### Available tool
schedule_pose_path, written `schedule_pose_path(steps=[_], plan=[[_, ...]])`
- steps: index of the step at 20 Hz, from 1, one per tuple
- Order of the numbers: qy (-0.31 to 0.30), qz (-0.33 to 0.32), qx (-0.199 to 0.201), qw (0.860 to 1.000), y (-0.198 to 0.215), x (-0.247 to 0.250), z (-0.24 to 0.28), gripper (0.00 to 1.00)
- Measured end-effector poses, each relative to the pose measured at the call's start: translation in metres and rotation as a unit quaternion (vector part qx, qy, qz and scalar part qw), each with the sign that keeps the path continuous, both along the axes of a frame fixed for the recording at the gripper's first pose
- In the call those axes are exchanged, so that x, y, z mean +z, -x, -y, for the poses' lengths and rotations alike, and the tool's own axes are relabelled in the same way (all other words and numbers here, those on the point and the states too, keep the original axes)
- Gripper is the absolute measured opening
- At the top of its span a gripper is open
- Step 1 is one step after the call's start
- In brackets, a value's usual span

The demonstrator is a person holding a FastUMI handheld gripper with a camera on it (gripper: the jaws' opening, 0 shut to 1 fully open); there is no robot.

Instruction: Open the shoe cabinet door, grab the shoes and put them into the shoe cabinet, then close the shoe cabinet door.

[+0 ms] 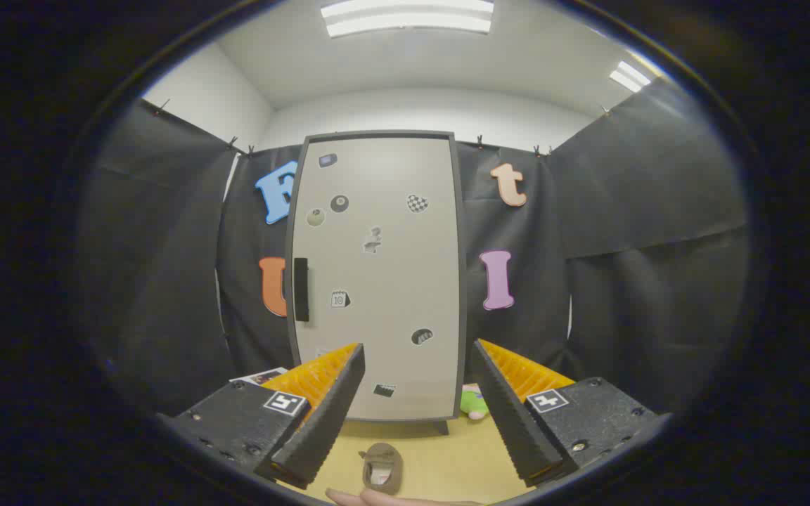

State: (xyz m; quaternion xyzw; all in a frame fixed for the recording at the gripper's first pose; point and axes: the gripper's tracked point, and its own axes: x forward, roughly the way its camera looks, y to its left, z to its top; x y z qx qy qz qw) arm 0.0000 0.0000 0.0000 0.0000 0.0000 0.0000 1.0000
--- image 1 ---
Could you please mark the white book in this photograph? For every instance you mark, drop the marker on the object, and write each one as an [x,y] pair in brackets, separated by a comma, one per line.
[257,377]

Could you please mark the green and pink plush toy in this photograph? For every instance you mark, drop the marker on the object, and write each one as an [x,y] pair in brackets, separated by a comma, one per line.
[474,402]

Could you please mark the light grey shoe cabinet door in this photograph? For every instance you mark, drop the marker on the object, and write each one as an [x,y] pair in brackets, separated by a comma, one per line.
[384,281]

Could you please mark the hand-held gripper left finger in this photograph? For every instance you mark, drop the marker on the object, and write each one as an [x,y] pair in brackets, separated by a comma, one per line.
[320,422]

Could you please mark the brown fuzzy shoe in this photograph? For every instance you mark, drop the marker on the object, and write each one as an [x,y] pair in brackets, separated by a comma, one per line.
[392,460]

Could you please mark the grey shoe cabinet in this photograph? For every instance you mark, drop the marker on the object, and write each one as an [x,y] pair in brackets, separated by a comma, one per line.
[463,281]

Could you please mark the large ceiling light panel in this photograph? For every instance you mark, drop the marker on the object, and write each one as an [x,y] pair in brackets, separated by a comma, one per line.
[405,17]

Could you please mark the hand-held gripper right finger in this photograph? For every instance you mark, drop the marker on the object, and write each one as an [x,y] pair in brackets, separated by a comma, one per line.
[514,422]

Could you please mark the small ceiling light panel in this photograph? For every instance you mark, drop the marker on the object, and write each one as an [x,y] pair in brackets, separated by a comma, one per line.
[630,76]

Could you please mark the black backdrop cloth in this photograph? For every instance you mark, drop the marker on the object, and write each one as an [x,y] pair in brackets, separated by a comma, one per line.
[644,246]

